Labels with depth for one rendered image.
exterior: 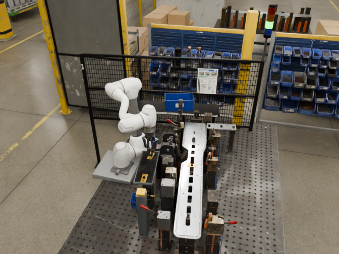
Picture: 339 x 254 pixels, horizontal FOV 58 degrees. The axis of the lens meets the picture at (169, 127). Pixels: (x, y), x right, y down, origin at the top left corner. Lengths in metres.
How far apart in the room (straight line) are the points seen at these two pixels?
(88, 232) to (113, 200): 0.35
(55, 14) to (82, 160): 2.06
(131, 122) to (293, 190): 2.52
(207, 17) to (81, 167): 6.07
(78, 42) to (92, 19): 0.43
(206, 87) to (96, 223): 1.75
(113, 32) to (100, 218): 2.65
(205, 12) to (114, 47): 4.88
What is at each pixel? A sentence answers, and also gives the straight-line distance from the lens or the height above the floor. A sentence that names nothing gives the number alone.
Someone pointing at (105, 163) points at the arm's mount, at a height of 0.75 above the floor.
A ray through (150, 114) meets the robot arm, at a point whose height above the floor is 1.58.
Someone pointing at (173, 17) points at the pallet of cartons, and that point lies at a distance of 6.94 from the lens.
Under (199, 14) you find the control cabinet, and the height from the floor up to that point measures 0.54.
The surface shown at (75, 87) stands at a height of 0.51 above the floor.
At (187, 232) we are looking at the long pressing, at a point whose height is 1.00.
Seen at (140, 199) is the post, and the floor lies 1.11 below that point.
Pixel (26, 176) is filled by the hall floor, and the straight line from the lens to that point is 4.36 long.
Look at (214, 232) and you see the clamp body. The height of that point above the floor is 0.97.
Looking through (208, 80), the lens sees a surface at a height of 1.31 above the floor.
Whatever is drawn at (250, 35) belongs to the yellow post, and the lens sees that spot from 3.18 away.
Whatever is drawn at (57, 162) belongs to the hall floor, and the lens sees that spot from 4.43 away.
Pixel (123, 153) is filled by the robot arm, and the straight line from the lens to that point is 2.80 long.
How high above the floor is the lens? 2.71
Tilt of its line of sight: 34 degrees down
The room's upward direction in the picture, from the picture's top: straight up
